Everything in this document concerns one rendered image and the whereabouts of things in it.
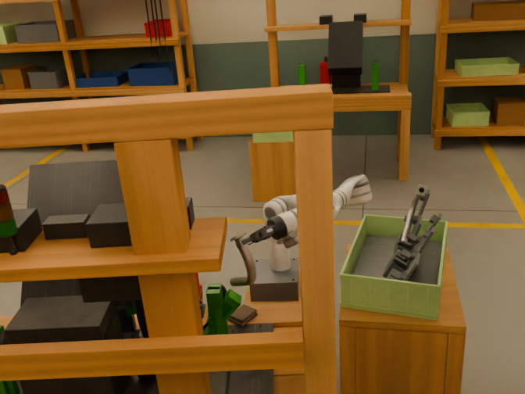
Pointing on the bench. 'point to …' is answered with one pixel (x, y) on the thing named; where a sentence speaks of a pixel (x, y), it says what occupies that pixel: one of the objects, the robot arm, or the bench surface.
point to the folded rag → (243, 315)
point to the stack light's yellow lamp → (6, 213)
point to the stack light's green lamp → (8, 229)
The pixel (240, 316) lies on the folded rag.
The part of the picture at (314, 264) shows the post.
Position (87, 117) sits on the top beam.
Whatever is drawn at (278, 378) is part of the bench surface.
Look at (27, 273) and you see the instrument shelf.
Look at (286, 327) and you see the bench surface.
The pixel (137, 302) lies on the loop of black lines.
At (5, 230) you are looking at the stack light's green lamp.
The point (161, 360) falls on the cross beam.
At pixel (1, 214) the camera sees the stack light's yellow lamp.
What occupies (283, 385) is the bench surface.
